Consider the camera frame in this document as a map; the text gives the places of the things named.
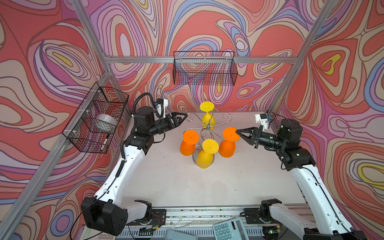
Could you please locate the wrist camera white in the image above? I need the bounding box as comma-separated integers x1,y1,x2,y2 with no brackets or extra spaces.
156,98,169,119
255,114,272,132

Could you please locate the black wire basket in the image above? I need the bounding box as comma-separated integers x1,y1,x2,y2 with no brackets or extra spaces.
62,83,129,154
173,50,238,86

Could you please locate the yellow wine glass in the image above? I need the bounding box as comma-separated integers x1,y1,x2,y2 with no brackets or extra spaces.
196,139,219,169
200,101,216,130

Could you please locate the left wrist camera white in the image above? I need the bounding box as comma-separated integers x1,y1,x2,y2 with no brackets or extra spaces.
156,98,169,119

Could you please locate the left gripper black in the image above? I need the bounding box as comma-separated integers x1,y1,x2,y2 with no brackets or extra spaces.
147,113,187,138

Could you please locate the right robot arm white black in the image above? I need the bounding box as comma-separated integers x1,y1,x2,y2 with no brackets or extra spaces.
236,119,367,240

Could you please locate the silver tape roll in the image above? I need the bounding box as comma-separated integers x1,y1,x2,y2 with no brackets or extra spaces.
94,114,118,133

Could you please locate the back black wire basket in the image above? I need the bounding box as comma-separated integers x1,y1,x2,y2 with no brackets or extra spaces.
173,50,238,86

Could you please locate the teal calculator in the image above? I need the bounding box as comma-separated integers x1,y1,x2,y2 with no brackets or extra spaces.
213,218,249,240

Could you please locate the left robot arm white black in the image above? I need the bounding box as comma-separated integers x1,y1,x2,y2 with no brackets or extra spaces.
80,93,188,236

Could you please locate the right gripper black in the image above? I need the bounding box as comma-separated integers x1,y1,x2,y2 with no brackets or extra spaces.
235,125,286,151

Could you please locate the front yellow wine glass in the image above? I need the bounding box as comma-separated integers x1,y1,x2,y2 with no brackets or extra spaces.
196,139,219,169

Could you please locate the back yellow wine glass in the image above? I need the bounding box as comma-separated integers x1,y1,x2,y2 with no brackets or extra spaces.
200,101,216,130

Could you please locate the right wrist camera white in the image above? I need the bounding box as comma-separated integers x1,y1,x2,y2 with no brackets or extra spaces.
255,114,272,132

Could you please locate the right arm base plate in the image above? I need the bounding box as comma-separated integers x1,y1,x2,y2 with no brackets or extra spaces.
240,208,281,225

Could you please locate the orange wine glass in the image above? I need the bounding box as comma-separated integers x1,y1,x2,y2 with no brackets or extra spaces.
180,130,199,156
219,127,240,158

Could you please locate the chrome wine glass rack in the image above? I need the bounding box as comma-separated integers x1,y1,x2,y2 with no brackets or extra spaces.
185,113,233,169

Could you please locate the black marker pen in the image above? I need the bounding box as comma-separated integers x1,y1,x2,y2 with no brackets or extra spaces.
100,134,110,152

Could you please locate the left black wire basket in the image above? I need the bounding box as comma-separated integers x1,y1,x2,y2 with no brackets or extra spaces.
62,83,129,154

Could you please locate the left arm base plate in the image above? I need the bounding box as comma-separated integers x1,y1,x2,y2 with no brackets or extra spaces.
126,208,167,228

